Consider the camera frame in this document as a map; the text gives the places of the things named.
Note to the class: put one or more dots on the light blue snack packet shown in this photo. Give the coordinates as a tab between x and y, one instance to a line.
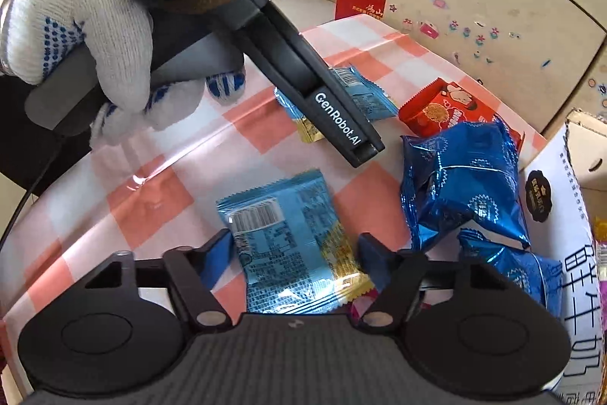
370	101
289	243

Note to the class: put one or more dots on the person's left hand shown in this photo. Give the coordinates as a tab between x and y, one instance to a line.
71	6

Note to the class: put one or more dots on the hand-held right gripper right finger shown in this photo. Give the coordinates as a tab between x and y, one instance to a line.
374	260

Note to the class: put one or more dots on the red snack packet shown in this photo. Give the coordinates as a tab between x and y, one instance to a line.
455	108

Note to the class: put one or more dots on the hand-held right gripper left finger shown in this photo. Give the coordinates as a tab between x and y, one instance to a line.
220	262

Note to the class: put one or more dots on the printed cardboard box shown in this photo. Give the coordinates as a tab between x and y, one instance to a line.
564	243

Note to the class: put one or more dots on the blue foil snack packet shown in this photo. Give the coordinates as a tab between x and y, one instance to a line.
517	277
464	191

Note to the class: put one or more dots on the orange checkered tablecloth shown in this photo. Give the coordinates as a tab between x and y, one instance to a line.
156	196

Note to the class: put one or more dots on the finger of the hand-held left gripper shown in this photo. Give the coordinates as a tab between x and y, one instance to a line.
366	152

